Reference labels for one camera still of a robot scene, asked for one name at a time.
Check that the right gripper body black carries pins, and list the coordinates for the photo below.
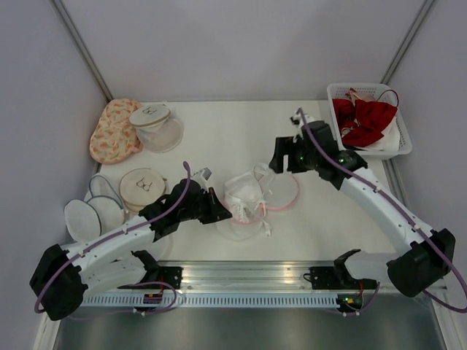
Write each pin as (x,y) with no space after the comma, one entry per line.
(306,158)

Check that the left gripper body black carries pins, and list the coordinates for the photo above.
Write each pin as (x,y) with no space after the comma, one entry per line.
(202,205)

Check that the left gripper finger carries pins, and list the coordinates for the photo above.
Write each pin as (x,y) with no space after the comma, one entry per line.
(217,216)
(214,202)

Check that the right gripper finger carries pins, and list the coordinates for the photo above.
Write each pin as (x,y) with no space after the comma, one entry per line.
(277,162)
(284,145)

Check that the white lace bra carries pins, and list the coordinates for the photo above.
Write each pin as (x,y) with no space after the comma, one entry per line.
(244,198)

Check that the pink-trimmed mesh laundry bag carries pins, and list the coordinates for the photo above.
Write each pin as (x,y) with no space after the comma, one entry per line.
(280,191)

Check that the red and white bra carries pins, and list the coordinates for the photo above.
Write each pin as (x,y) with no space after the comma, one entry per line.
(371,119)

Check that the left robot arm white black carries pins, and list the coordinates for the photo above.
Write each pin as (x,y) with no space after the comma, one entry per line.
(67,275)

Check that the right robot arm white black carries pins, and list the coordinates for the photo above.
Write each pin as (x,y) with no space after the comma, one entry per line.
(422,255)

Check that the red bra in basket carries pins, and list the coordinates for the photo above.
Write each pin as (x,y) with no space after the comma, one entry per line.
(345,113)

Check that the beige glasses-print mesh bag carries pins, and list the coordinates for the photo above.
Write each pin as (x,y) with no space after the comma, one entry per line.
(141,187)

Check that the beige pink bra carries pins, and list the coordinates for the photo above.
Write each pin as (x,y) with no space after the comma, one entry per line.
(353,95)

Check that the white bra in basket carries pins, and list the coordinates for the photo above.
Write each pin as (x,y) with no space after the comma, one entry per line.
(388,143)

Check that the beige mesh bag upper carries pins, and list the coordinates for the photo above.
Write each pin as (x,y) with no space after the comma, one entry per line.
(156,128)

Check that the grey-trimmed white mesh bag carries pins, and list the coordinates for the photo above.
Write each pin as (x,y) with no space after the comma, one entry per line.
(101,211)

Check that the floral peach laundry bag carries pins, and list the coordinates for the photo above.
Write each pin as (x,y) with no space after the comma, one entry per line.
(114,138)

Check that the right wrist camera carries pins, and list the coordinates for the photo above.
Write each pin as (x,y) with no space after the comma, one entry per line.
(300,120)

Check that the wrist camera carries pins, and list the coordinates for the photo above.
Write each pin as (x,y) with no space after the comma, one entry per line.
(300,120)
(202,175)

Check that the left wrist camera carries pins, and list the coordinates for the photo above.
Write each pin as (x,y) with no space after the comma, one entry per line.
(202,175)

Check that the aluminium rail with cable duct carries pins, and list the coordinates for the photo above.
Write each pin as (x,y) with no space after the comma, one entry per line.
(234,285)

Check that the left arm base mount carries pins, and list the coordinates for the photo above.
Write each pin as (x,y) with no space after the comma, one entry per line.
(153,272)

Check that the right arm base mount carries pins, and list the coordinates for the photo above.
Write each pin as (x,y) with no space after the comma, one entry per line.
(337,277)

